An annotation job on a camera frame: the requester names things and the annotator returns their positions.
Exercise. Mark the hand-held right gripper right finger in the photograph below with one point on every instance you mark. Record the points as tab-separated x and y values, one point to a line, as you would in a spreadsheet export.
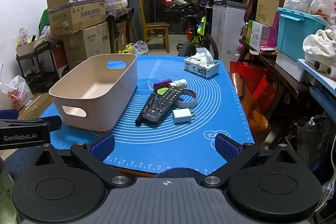
226	147

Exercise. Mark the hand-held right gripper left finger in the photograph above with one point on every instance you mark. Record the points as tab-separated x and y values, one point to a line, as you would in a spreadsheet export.
103	147

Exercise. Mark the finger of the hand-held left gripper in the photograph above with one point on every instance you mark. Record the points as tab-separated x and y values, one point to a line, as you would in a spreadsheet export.
52	123

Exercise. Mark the black marker pen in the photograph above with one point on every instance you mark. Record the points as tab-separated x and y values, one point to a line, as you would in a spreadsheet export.
144	111

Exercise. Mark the beige plastic basket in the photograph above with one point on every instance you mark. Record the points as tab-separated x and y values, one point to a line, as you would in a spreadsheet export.
99	87

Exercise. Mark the white pill bottle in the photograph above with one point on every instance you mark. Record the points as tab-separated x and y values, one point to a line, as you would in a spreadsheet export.
179	83

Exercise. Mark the person's dark blue clothing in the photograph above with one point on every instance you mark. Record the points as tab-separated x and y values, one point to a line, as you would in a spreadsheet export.
23	161

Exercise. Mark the flat cardboard box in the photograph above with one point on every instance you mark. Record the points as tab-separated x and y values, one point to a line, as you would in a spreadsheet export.
36	103

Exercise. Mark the blue silicone mat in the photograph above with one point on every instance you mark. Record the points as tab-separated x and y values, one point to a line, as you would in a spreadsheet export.
210	108

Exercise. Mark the red and white plastic bag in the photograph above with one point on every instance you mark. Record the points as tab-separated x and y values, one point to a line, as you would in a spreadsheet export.
15	95

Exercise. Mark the black utility cart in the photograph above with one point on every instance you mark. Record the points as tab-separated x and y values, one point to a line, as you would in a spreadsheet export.
44	74

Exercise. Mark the white charger plug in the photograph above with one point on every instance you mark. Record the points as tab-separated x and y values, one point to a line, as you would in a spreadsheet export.
181	116

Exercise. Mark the red paper bag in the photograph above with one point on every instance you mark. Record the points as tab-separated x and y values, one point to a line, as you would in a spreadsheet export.
252	92

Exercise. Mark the white tape roll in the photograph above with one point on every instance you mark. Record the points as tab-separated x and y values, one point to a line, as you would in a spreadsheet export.
183	103

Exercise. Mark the red and white canister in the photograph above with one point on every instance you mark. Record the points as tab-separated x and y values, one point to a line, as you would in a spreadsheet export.
59	56

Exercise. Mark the black remote control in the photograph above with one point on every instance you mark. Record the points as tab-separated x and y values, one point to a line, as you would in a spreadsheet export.
162	106

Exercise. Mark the open cardboard box with snacks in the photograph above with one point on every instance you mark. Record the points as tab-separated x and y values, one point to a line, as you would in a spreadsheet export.
29	49

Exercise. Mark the tissue pack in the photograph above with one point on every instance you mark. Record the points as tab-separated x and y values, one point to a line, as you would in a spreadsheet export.
202	69

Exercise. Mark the black plastic bag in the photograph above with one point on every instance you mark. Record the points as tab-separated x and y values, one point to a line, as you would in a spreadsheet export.
312	140

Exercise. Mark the small purple box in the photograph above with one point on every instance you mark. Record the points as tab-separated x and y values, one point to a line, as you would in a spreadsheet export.
162	83

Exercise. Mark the yellow toy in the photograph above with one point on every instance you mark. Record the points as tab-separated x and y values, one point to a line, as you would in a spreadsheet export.
127	48

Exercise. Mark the white box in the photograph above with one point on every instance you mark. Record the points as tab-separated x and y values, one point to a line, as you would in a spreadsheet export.
291	66

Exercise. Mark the small clear plastic bag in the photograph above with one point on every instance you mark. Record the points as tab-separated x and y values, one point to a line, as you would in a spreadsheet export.
140	48

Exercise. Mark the printed cardboard box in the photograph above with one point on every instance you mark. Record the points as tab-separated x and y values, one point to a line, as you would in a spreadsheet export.
78	16

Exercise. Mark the green and white carton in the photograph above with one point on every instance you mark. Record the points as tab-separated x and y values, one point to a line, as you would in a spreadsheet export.
256	33

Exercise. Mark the white chest freezer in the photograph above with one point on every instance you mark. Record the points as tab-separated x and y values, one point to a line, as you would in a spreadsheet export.
225	29

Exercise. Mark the green black bicycle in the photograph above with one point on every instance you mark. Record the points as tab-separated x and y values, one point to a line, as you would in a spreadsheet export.
199	29

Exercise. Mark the pink box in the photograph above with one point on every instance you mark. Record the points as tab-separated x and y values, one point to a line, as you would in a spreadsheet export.
273	32

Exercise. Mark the dark wooden side table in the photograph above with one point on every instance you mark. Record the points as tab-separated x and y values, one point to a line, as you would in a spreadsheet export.
119	14

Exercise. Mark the wooden chair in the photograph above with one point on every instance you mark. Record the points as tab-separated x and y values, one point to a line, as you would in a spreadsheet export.
157	27

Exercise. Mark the blue plastic storage bin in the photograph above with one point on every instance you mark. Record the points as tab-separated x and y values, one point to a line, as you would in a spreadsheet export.
296	35

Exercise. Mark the pack of water bottles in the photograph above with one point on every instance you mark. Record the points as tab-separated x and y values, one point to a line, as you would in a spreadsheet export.
115	2

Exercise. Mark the white cloth bag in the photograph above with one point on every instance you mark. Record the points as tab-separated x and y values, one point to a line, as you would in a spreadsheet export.
320	45

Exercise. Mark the white rolled paper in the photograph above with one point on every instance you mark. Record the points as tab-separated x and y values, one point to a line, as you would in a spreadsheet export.
179	0

